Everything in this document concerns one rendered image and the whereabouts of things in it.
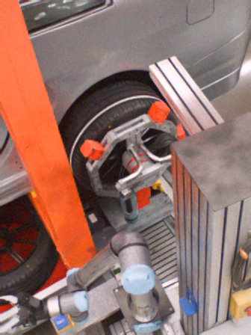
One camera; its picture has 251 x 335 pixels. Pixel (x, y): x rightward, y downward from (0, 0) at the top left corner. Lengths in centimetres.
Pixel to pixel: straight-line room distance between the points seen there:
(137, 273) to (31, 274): 130
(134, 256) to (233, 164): 65
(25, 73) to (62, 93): 86
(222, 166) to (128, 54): 140
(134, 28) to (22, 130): 94
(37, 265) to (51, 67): 116
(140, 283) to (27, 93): 77
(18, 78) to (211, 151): 71
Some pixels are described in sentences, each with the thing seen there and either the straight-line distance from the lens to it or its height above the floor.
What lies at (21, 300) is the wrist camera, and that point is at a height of 132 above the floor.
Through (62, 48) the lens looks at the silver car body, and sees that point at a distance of 249.
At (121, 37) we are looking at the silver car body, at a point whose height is 151.
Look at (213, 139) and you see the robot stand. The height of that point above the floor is 203.
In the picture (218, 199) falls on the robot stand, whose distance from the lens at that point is 134.
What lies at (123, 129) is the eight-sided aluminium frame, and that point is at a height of 110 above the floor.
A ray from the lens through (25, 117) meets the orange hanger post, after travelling 191.
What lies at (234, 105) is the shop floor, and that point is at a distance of 436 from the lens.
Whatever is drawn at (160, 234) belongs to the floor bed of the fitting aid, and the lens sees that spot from 356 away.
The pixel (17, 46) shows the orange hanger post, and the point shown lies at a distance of 172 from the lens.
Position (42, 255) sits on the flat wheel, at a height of 50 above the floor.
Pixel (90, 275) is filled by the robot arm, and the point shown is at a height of 123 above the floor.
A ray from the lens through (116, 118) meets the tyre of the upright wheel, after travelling 272.
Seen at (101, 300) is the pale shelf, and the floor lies 45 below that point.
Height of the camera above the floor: 314
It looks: 53 degrees down
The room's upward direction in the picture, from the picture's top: 9 degrees counter-clockwise
